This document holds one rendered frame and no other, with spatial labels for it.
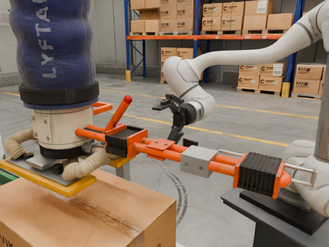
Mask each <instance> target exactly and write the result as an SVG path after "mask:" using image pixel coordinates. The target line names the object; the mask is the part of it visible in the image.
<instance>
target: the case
mask: <svg viewBox="0 0 329 247"><path fill-rule="evenodd" d="M90 174H92V175H94V176H96V182H95V183H93V184H92V185H90V186H88V187H87V188H85V189H84V190H82V191H80V192H79V193H77V194H75V195H74V196H72V197H70V198H68V197H65V196H63V195H61V194H59V193H56V192H54V191H52V190H50V189H48V188H45V187H43V186H41V185H39V184H36V183H34V182H32V181H30V180H28V179H25V178H23V177H20V178H18V179H16V180H13V181H11V182H8V183H6V184H4V185H1V186H0V247H176V205H177V200H176V199H174V198H171V197H168V196H166V195H163V194H161V193H158V192H156V191H153V190H150V189H148V188H145V187H143V186H141V185H138V184H136V183H133V182H131V181H128V180H126V179H123V178H121V177H118V176H115V175H113V174H110V173H108V172H105V171H102V170H100V169H96V170H95V171H93V172H92V173H90Z"/></svg>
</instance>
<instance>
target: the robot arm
mask: <svg viewBox="0 0 329 247"><path fill-rule="evenodd" d="M320 39H323V42H324V48H325V50H326V51H327V52H328V58H327V65H326V72H325V79H324V86H323V93H322V100H321V107H320V114H319V121H318V128H317V135H316V142H313V141H308V140H295V141H293V142H292V143H290V144H289V145H288V147H287V148H286V150H285V151H284V154H283V157H282V161H284V162H285V163H287V164H291V165H295V166H300V167H304V168H309V169H316V170H317V174H316V179H315V183H314V188H311V187H309V186H306V185H302V184H298V183H294V182H291V183H290V185H289V186H287V187H285V188H280V190H279V193H278V197H277V198H278V199H280V200H282V201H284V202H287V203H289V204H291V205H294V206H296V207H298V208H300V209H302V210H303V211H305V212H310V211H311V208H312V209H313V210H315V211H316V212H317V213H319V214H321V215H323V216H325V217H327V218H329V0H325V1H324V2H322V3H321V4H319V5H318V6H316V7H315V8H313V9H312V10H310V11H309V12H308V13H306V14H305V15H304V16H303V17H302V18H300V19H299V20H298V21H297V22H296V23H295V24H294V25H293V26H292V27H291V28H290V29H289V30H288V31H287V32H286V33H285V34H284V35H283V36H282V37H281V38H280V39H279V40H278V41H277V42H275V43H274V44H273V45H271V46H269V47H267V48H263V49H254V50H229V51H214V52H208V53H205V54H203V55H200V56H198V57H196V58H194V59H185V60H182V59H181V58H180V57H177V56H172V57H169V58H168V59H167V60H166V61H165V62H164V64H163V74H164V77H165V79H166V81H167V83H168V85H169V86H170V88H171V89H172V91H173V92H174V94H175V95H176V96H177V97H176V96H175V95H173V94H166V95H165V97H166V99H163V101H161V104H159V105H157V106H154V107H153V108H152V110H157V111H161V110H164V109H166V108H168V107H169V108H170V110H171V112H172V113H173V125H172V127H171V129H172V130H171V132H170V134H169V136H168V139H167V140H170V141H175V143H174V144H175V145H176V144H178V142H179V140H180V139H181V137H182V136H183V135H184V133H183V132H182V128H183V127H184V126H186V125H189V124H194V123H195V122H197V121H200V120H203V119H205V118H207V117H208V116H209V115H210V114H211V113H212V112H213V111H214V109H215V106H216V102H215V99H214V97H213V96H212V95H210V94H208V93H207V92H205V91H204V90H203V89H202V88H201V87H200V85H199V84H198V81H199V80H200V79H201V74H202V72H203V70H204V69H206V68H207V67H209V66H213V65H265V64H270V63H273V62H276V61H279V60H281V59H283V58H285V57H287V56H289V55H291V54H293V53H295V52H297V51H299V50H301V49H303V48H306V47H308V46H310V45H311V44H313V43H315V42H317V41H318V40H320ZM174 102H175V103H176V104H178V105H179V106H178V107H177V106H176V105H175V103H174ZM284 170H285V171H287V172H288V173H289V174H290V175H291V178H294V179H298V180H302V181H306V182H310V180H311V175H312V173H308V172H304V171H300V170H295V169H291V168H287V167H285V168H284Z"/></svg>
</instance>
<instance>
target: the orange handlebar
mask: <svg viewBox="0 0 329 247"><path fill-rule="evenodd" d="M92 106H94V107H97V108H94V109H93V110H94V115H96V114H100V113H103V112H106V111H109V110H112V109H113V105H112V104H111V103H106V102H99V101H98V102H96V103H94V104H92ZM87 128H90V129H95V130H99V131H103V130H104V129H105V128H102V127H98V126H94V125H88V126H87ZM75 134H76V135H78V136H82V137H86V138H90V139H93V140H97V141H101V142H105V134H101V133H97V132H93V131H89V130H85V129H81V128H78V129H76V131H75ZM174 143H175V141H170V140H166V139H161V138H159V139H157V140H154V139H149V138H145V137H143V138H142V141H141V143H137V142H134V143H133V145H132V149H133V150H135V151H139V152H143V153H146V154H148V155H147V156H146V157H150V158H154V159H157V160H161V161H164V160H166V159H168V160H172V161H176V162H180V161H181V153H182V152H183V151H185V150H186V149H187V148H188V147H184V146H180V145H175V144H174ZM239 160H240V159H236V158H232V157H228V156H224V155H220V154H217V156H216V158H215V161H210V164H209V166H208V169H209V171H213V172H217V173H221V174H225V175H229V176H232V177H233V176H234V170H235V165H236V164H237V162H238V161H239ZM291 181H292V180H291V175H290V174H289V173H288V172H287V171H285V170H283V173H282V176H281V180H280V185H279V188H285V187H287V186H289V185H290V183H291Z"/></svg>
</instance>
